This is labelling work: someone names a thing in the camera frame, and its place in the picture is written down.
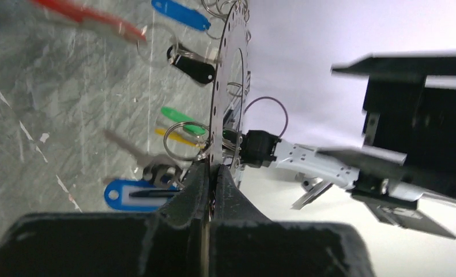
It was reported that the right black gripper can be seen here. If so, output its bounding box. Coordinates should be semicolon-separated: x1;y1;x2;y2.
321;54;456;239

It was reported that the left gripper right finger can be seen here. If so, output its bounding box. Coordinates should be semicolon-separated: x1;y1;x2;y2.
208;165;375;276

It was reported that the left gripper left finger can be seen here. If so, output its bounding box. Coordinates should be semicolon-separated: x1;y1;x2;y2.
0;163;209;276

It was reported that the blue key tag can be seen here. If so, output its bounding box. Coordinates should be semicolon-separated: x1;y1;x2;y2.
151;0;211;31
103;179;180;212

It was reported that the yellow key tag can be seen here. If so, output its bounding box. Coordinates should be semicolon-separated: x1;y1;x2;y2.
154;128;205;148

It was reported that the green key tag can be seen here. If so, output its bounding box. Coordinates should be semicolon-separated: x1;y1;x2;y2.
160;106;206;136

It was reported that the black key tag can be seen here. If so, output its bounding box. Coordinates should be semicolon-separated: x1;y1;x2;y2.
166;44;216;85

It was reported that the red key tag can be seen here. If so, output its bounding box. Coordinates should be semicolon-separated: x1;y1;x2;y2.
32;0;146;44

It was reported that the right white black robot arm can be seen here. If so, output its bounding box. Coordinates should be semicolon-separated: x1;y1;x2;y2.
240;54;456;239

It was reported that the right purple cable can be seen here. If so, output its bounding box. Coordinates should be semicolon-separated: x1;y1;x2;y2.
243;96;289;139

